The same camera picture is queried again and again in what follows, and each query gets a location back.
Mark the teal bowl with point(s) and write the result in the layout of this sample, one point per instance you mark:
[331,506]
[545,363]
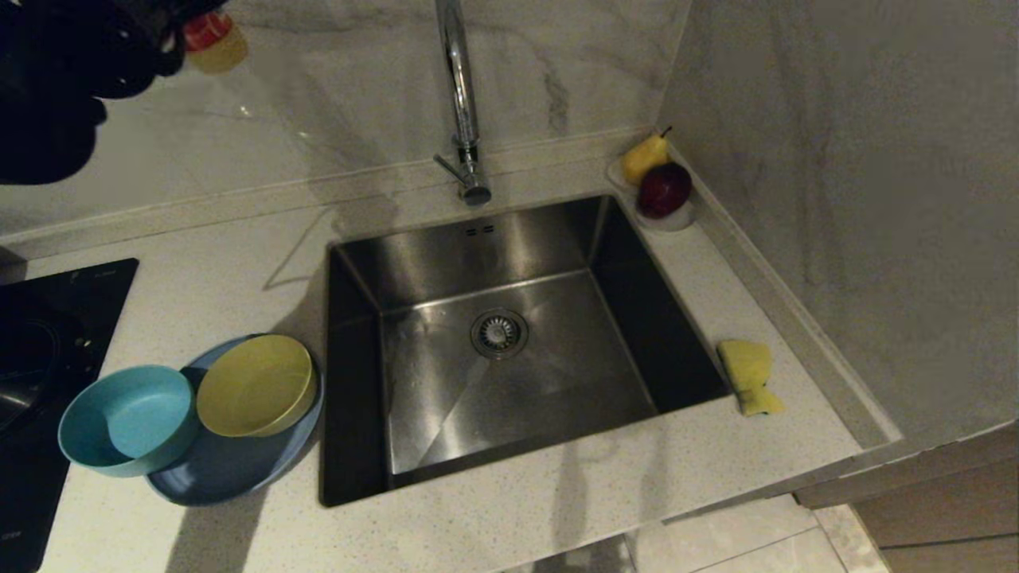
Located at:
[127,422]

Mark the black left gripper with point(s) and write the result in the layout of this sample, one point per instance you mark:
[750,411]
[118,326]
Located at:
[135,44]

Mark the small white fruit dish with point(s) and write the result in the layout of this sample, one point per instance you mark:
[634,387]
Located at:
[673,223]

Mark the orange white dish soap bottle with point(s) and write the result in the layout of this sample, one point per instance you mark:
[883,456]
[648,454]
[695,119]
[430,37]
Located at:
[216,48]

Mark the dark red apple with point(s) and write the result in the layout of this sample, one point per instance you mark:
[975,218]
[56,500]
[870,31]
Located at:
[663,191]

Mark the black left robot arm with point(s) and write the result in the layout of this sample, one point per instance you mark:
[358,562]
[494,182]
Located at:
[40,95]

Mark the round metal drain strainer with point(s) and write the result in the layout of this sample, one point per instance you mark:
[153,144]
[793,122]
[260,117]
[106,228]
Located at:
[500,334]

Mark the yellow sponge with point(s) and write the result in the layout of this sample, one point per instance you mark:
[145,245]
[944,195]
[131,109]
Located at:
[747,370]

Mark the yellow bowl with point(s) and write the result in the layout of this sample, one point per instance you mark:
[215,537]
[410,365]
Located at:
[255,390]

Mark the yellow pear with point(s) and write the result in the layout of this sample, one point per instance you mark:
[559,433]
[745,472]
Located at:
[642,159]

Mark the blue plate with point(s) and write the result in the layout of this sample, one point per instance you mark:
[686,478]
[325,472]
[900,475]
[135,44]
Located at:
[223,475]

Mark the chrome kitchen faucet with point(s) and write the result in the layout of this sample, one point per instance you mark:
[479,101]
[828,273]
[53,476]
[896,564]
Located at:
[464,95]

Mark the black induction cooktop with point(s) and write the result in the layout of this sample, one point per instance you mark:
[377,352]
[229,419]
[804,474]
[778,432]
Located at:
[52,318]

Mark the wooden cabinet front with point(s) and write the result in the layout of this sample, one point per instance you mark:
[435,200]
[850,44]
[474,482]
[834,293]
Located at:
[939,509]

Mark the stainless steel sink basin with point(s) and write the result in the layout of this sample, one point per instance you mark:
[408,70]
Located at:
[509,398]

